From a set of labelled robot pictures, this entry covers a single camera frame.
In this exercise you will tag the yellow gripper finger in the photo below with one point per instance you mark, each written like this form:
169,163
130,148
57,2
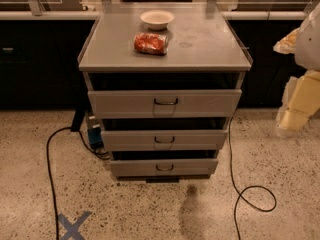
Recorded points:
287,44

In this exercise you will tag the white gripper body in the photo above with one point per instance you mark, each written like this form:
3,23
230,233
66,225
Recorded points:
308,50

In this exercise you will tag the grey bottom drawer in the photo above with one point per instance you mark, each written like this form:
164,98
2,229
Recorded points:
171,167

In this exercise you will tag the grey drawer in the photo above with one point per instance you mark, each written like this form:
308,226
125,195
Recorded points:
164,103
171,167
163,140

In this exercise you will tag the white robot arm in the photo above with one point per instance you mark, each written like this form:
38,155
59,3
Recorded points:
307,52

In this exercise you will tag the grey top drawer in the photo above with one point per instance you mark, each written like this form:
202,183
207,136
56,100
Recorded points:
164,103

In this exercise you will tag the grey drawer cabinet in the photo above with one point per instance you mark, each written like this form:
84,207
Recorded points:
203,54

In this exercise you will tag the grey middle drawer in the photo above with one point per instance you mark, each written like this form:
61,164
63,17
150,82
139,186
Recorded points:
163,140

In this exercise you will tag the white bowl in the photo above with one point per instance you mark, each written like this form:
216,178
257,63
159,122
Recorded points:
157,19

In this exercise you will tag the red soda can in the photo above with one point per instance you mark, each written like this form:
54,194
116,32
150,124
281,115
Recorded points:
151,43

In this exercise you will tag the blue power box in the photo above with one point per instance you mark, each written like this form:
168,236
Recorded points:
93,131

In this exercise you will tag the dark counter with white top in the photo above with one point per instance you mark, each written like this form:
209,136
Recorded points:
39,69

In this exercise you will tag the blue tape cross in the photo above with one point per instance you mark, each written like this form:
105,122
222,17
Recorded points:
72,229

